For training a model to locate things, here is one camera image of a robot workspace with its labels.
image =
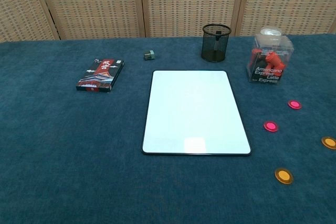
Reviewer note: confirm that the magenta disc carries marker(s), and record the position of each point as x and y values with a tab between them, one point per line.
294	104
270	126

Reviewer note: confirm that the orange disc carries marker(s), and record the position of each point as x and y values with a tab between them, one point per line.
283	175
329	143

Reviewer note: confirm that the white magnetic board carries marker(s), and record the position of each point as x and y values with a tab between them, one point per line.
194	108

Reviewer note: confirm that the small grey-green block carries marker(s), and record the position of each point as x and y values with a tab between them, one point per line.
149	55

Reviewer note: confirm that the black mesh pen cup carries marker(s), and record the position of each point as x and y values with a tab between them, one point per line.
210	51

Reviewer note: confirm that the dark card box red print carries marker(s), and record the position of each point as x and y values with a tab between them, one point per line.
99	77

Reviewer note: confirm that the clear printed plastic box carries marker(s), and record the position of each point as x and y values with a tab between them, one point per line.
265	76

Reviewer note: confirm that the blue table cloth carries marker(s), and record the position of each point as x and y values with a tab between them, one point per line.
78	155

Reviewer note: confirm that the orange toy figure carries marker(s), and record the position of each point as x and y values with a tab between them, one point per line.
273	61

